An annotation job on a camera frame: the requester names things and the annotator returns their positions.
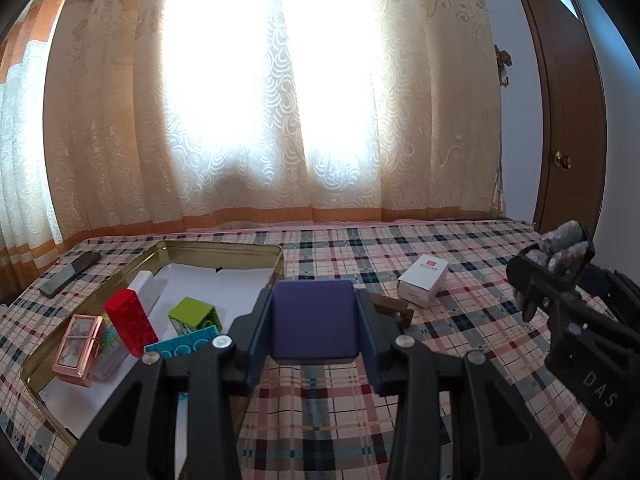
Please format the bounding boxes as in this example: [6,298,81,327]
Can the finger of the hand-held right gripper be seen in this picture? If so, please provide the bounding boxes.
[570,234,619,293]
[506,249,582,322]

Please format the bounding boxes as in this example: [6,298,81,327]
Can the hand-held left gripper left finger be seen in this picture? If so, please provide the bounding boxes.
[57,287,276,480]

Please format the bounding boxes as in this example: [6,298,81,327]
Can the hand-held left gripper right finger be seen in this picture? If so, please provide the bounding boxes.
[355,287,571,480]

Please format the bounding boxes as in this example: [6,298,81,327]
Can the grey fuzzy object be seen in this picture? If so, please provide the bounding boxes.
[537,220,592,277]

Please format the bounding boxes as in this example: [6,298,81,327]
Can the purple toy block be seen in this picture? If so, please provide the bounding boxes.
[270,280,360,366]

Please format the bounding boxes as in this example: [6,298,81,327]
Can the teal toy block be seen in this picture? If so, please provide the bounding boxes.
[144,325,222,361]

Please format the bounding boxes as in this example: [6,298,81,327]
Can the gold metal tin box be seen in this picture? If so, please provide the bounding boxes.
[20,240,286,443]

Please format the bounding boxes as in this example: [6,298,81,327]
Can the red toy block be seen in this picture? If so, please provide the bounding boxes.
[103,290,160,358]

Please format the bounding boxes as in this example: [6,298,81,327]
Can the clear plastic case green label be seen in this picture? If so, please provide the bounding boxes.
[92,317,135,382]

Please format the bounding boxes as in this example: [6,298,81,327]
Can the rose gold framed box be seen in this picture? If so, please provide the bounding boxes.
[51,314,104,388]

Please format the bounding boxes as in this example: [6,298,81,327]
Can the person's right forearm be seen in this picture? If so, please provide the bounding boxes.
[570,410,622,479]

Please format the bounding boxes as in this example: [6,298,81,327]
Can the dark brown wooden piece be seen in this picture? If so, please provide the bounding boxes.
[372,294,415,331]

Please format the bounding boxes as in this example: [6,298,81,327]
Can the white paper liner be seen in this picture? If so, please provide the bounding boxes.
[40,262,266,436]

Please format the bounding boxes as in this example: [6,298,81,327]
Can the green toy block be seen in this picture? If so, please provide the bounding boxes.
[167,297,223,339]

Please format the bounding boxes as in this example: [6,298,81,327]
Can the white cardboard box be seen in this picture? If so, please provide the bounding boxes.
[397,255,449,309]

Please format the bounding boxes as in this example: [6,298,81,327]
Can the plaid bedsheet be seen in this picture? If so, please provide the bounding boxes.
[0,217,603,480]

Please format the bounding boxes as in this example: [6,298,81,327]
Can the white charger plug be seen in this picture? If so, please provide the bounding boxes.
[127,270,168,322]

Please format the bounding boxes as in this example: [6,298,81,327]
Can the cream patterned curtain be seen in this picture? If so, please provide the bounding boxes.
[0,0,506,301]

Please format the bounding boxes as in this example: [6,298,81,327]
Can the black phone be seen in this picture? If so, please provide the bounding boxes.
[69,252,102,274]

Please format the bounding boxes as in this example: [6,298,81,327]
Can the brown wooden door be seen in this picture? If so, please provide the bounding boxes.
[505,0,608,235]

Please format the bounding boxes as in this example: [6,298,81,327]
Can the grey remote control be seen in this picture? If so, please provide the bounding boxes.
[39,264,77,299]

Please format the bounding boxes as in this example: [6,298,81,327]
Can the metal wall hook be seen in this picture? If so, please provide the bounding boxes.
[494,44,515,89]

